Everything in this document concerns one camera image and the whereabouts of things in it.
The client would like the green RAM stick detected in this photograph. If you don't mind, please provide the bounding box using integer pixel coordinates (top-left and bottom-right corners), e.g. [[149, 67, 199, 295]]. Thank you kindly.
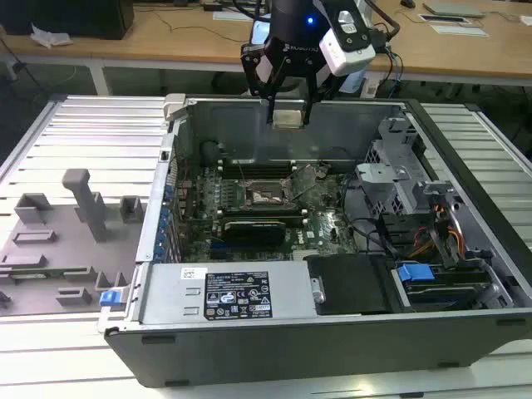
[[10, 269, 67, 279]]

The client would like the blue plastic case latch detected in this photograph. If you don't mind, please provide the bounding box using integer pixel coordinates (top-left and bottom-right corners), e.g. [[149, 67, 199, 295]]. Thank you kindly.
[[100, 289, 128, 309]]

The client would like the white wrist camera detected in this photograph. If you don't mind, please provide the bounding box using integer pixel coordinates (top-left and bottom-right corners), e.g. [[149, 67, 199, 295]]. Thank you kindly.
[[318, 8, 377, 78]]

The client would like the black round plastic part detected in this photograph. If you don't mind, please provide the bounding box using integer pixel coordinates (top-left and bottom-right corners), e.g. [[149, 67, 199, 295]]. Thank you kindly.
[[200, 140, 226, 168]]

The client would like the black camera cable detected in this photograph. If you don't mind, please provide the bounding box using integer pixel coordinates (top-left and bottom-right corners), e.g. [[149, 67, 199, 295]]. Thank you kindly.
[[359, 0, 403, 47]]

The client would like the black open PC case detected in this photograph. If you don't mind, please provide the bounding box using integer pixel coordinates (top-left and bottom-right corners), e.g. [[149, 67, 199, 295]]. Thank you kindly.
[[97, 93, 532, 390]]

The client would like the grey power supply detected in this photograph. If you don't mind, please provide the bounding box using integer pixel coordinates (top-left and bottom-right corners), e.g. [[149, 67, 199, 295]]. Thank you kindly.
[[139, 261, 318, 326]]

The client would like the blue cable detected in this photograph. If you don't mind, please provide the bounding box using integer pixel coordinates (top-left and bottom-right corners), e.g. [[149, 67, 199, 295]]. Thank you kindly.
[[384, 41, 405, 99]]

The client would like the crumpled white paper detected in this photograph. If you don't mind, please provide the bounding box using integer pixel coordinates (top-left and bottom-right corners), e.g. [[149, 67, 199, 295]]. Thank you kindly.
[[29, 22, 75, 50]]

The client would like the grey laptop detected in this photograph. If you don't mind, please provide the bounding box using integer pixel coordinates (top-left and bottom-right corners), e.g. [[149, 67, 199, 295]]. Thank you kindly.
[[422, 2, 486, 19]]

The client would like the wooden desk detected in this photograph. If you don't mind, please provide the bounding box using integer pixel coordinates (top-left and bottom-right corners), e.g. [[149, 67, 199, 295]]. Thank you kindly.
[[0, 0, 532, 89]]

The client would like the CPU socket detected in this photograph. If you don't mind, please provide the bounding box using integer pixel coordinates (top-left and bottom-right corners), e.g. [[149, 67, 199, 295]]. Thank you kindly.
[[244, 179, 298, 209]]

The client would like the hard disk in blue carrier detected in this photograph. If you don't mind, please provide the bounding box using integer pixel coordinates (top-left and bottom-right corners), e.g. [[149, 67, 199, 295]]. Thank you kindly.
[[393, 260, 492, 312]]

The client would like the grey parts rack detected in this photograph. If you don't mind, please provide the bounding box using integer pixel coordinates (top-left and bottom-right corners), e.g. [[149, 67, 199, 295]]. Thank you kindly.
[[0, 168, 150, 316]]

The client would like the black box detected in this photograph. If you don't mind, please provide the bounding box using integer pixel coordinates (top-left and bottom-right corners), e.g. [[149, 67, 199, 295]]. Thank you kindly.
[[0, 0, 135, 41]]

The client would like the silver square CPU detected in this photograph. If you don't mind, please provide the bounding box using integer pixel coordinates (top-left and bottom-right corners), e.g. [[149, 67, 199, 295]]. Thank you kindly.
[[272, 108, 307, 131]]

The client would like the white keyboard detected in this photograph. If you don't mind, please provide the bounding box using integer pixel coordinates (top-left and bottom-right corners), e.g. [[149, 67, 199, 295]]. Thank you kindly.
[[212, 10, 257, 22]]

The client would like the black graphics card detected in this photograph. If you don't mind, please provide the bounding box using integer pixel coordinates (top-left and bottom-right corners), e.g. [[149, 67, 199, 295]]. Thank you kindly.
[[223, 219, 288, 253]]

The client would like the silver power supply handle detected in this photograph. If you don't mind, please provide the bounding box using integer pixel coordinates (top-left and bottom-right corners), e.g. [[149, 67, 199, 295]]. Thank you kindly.
[[310, 277, 327, 305]]

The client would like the orange yellow wire bundle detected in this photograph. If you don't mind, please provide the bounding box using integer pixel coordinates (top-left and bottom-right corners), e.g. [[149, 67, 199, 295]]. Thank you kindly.
[[409, 203, 466, 259]]

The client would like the pale blue teach pendant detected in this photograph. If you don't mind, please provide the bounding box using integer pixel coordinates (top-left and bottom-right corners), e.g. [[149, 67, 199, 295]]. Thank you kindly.
[[342, 69, 370, 96]]

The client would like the silver metal drive cage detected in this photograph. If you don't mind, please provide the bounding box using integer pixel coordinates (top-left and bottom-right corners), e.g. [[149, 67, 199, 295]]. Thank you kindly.
[[368, 117, 430, 216]]

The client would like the grey metal bracket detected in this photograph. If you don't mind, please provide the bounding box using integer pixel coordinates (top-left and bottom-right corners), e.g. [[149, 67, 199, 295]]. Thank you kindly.
[[355, 163, 411, 209]]

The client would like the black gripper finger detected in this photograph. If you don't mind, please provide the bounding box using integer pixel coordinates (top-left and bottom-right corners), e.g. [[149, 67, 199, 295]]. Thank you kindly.
[[239, 40, 288, 126], [302, 62, 346, 126]]

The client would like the white flat device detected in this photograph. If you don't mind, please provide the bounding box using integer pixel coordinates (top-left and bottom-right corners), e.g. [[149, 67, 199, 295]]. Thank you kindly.
[[429, 23, 490, 39]]

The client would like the metal socket cover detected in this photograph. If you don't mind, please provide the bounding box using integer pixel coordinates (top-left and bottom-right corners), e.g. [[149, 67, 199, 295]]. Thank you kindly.
[[282, 163, 330, 201]]

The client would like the green motherboard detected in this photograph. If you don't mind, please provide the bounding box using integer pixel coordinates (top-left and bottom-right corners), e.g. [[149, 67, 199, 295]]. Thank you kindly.
[[176, 160, 362, 264]]

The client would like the black flat drive cover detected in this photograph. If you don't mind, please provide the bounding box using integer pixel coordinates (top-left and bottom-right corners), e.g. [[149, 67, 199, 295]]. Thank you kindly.
[[304, 254, 397, 316]]

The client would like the metal disk bay frame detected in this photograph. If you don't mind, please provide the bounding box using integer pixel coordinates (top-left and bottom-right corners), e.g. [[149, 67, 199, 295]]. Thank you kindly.
[[390, 180, 517, 313]]

